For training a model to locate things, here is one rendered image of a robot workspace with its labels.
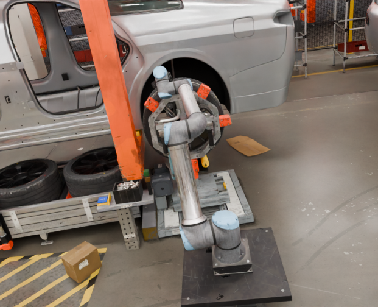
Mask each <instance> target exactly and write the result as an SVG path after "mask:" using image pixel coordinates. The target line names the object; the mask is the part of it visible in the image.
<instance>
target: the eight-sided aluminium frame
mask: <svg viewBox="0 0 378 307"><path fill-rule="evenodd" d="M192 92H193V94H194V97H195V100H196V101H198V102H199V103H201V104H206V105H207V106H208V107H209V108H210V110H212V112H213V114H214V120H213V123H214V134H213V139H214V144H215V143H216V141H217V140H218V139H219V138H220V137H221V133H220V124H219V113H218V109H217V107H216V106H215V105H213V104H212V103H210V102H209V101H207V100H206V99H205V100H204V99H203V98H201V97H199V96H198V94H197V93H196V92H195V91H192ZM173 101H181V96H180V94H176V95H172V97H171V98H168V99H162V100H161V102H160V103H159V107H158V108H157V109H156V111H155V112H153V113H152V114H151V115H150V117H149V120H148V122H149V127H150V133H151V137H152V143H153V147H154V148H155V149H157V150H159V151H160V152H162V153H164V152H163V145H162V144H161V143H159V142H158V139H157V135H156V128H155V123H154V121H155V119H156V118H157V117H158V115H159V114H160V113H161V112H162V110H163V109H164V107H165V106H166V105H167V103H168V102H173ZM209 150H210V148H209V140H208V141H207V142H206V144H205V145H204V146H203V147H202V148H201V150H197V151H193V152H190V156H191V159H195V158H202V157H204V156H205V155H206V154H207V153H208V151H209Z"/></svg>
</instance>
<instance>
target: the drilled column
mask: <svg viewBox="0 0 378 307"><path fill-rule="evenodd" d="M116 211H117V215H118V218H119V222H120V225H121V229H122V233H123V236H124V241H125V245H126V248H127V251H129V250H136V249H139V243H140V241H139V236H138V232H137V229H136V224H135V220H134V216H133V212H132V208H131V207H128V208H121V209H117V210H116Z"/></svg>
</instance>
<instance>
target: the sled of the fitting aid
mask: <svg viewBox="0 0 378 307"><path fill-rule="evenodd" d="M214 179H215V182H216V185H217V189H218V192H219V194H216V195H211V196H204V197H199V199H200V205H201V208H203V207H207V206H214V205H221V204H225V203H230V196H229V192H228V189H227V187H226V183H225V181H224V179H223V176H219V177H214ZM172 206H173V212H178V211H182V208H181V203H180V200H179V201H175V202H173V199H172Z"/></svg>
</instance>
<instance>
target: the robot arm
mask: <svg viewBox="0 0 378 307"><path fill-rule="evenodd" d="M153 75H154V76H155V81H154V82H152V87H153V88H157V89H158V94H159V97H160V98H161V99H168V98H171V97H172V95H176V94H180V96H181V100H182V102H183V105H184V109H185V111H186V114H187V119H185V120H182V121H176V122H171V123H168V124H165V125H164V140H165V144H166V145H168V148H169V151H170V156H171V160H172V166H173V171H174V174H175V180H176V183H177V188H178V194H179V197H180V203H181V208H182V212H183V217H184V218H183V220H182V221H181V224H182V226H179V229H180V233H181V237H182V240H183V244H184V247H185V249H186V250H188V251H190V250H197V249H202V248H205V247H210V246H214V245H215V249H214V255H215V258H216V259H217V260H218V261H220V262H221V263H224V264H234V263H238V262H239V261H241V260H242V259H243V258H244V257H245V255H246V249H245V246H244V244H243V242H242V241H241V237H240V228H239V221H238V218H237V216H236V214H234V213H233V212H231V211H227V210H223V211H218V212H216V213H214V214H213V216H212V219H209V220H207V217H206V216H205V215H203V214H202V210H201V205H200V199H199V196H198V190H197V185H196V181H195V175H194V170H193V167H192V161H191V156H190V152H189V146H188V140H189V139H194V138H196V137H198V136H199V135H201V134H202V133H203V132H204V130H205V128H206V126H207V119H206V116H205V115H204V114H203V113H202V112H201V111H200V109H199V107H198V104H197V101H196V100H195V97H194V94H193V92H192V83H191V80H190V79H184V80H179V81H175V82H174V81H173V78H172V76H171V74H170V72H167V70H166V68H165V67H163V66H157V67H156V68H155V69H154V70H153Z"/></svg>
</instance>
